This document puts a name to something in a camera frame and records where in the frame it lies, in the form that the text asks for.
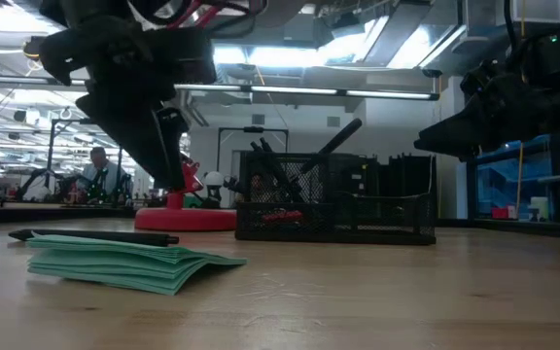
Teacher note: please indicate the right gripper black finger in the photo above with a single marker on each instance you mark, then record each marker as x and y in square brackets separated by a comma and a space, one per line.
[469, 131]

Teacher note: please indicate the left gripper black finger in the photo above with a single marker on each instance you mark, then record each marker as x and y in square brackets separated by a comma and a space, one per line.
[129, 136]
[175, 146]

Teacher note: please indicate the black pen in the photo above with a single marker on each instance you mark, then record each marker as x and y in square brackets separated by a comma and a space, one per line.
[115, 237]
[338, 138]

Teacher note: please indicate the black mesh desk organizer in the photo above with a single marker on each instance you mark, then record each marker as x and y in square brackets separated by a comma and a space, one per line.
[382, 219]

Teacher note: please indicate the small red rectangular object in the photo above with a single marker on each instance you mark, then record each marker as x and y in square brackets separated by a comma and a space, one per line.
[282, 216]

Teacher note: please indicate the teal sticky note pad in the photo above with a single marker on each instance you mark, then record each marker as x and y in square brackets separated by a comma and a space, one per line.
[115, 269]

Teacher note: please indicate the person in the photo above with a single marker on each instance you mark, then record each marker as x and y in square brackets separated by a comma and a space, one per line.
[100, 170]

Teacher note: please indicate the white round dome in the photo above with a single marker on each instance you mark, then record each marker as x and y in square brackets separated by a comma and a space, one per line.
[214, 179]

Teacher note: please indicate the red desk lamp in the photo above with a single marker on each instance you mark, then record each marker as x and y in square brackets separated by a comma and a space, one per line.
[183, 220]

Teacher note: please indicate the small red box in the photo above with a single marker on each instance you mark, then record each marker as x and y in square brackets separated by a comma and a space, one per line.
[500, 213]

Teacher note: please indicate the white ceiling box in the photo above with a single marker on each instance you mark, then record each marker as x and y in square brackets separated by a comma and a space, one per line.
[542, 12]

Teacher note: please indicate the long tube light fixture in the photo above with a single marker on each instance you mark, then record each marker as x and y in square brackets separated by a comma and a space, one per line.
[309, 90]

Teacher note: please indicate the black background stand frame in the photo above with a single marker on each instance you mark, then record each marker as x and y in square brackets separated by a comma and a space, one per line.
[66, 121]

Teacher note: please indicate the black background gantry frame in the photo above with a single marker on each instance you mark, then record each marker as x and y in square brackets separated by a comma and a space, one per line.
[253, 129]

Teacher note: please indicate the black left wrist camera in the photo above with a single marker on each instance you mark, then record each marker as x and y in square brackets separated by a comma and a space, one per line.
[61, 53]

